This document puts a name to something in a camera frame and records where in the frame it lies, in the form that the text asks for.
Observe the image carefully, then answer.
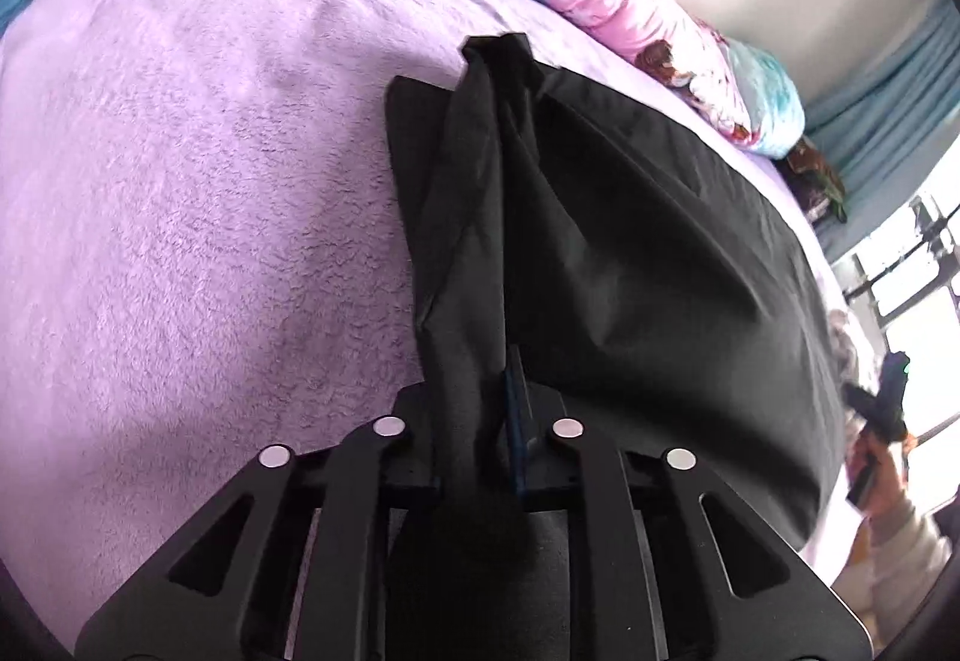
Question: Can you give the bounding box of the purple fleece blanket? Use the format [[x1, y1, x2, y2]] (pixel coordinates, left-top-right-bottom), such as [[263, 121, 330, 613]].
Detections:
[[0, 0, 863, 661]]

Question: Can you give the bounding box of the light blue curtain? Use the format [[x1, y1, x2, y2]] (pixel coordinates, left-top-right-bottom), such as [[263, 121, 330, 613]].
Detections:
[[799, 0, 960, 265]]

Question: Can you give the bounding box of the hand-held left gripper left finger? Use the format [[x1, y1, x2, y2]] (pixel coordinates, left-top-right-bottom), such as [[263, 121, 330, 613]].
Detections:
[[75, 383, 443, 661]]

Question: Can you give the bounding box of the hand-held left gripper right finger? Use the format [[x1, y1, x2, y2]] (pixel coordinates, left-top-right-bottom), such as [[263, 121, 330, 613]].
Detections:
[[501, 346, 875, 661]]

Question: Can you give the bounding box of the black jacket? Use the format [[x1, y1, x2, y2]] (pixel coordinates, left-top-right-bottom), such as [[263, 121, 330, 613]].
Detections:
[[384, 32, 848, 661]]

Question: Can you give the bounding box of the person's right hand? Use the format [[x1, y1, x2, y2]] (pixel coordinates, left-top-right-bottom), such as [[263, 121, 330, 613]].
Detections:
[[855, 432, 917, 523]]

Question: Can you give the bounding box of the black window frame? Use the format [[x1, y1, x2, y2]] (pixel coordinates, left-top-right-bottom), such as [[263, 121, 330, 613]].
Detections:
[[844, 192, 960, 444]]

